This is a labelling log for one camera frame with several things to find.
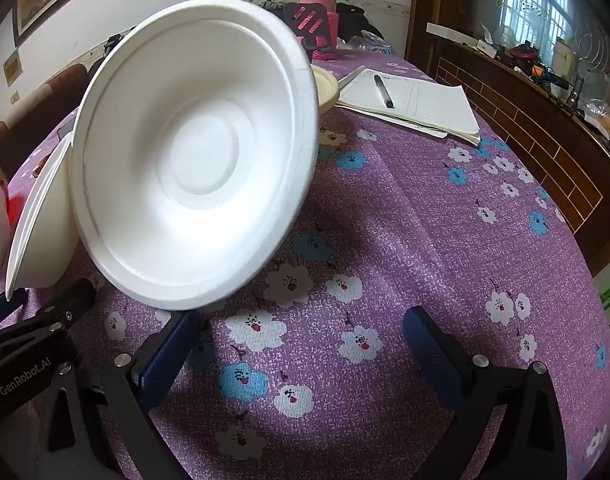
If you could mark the large white foam bowl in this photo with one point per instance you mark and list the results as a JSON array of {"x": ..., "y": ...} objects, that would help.
[{"x": 200, "y": 150}]

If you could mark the white plastic jug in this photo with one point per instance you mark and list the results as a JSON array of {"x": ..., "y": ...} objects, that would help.
[{"x": 565, "y": 57}]

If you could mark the red and black tool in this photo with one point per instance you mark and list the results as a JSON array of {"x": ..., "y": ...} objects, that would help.
[{"x": 522, "y": 54}]

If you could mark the small white foam bowl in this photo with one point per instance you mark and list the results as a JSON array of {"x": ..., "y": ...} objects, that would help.
[{"x": 50, "y": 240}]

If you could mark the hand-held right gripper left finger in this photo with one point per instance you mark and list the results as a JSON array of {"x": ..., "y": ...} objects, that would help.
[{"x": 170, "y": 355}]

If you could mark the beige plastic bowl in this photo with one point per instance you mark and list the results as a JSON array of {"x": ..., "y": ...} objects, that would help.
[{"x": 327, "y": 91}]

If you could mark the purple floral tablecloth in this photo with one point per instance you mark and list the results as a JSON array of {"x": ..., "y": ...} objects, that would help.
[{"x": 385, "y": 260}]

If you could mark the black pen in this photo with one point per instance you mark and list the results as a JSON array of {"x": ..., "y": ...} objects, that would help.
[{"x": 384, "y": 91}]

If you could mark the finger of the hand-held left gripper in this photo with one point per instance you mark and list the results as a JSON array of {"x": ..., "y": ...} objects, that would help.
[
  {"x": 70, "y": 302},
  {"x": 0, "y": 307}
]

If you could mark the clear plastic bag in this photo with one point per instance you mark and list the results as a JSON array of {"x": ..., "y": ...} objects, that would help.
[{"x": 370, "y": 42}]

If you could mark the beige wall plate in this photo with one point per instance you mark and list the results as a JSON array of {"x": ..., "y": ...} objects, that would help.
[{"x": 13, "y": 69}]

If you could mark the small black device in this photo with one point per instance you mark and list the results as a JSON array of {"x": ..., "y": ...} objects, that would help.
[{"x": 112, "y": 45}]

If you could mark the flat white box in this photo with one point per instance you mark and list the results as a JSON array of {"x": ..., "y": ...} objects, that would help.
[{"x": 450, "y": 31}]

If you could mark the barred window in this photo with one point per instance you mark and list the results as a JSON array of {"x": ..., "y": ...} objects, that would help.
[{"x": 525, "y": 10}]

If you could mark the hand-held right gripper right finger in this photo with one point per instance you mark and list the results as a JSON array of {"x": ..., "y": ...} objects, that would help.
[{"x": 430, "y": 355}]

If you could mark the brown tiled counter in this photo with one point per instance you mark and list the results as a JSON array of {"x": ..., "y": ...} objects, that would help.
[{"x": 550, "y": 145}]

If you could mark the black and pink pouch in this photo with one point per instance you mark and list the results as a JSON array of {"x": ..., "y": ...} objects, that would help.
[{"x": 310, "y": 25}]

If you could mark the brown chair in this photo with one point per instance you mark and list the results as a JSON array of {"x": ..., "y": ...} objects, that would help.
[{"x": 30, "y": 115}]

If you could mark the open lined notebook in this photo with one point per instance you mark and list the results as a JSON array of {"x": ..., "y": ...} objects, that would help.
[{"x": 425, "y": 105}]

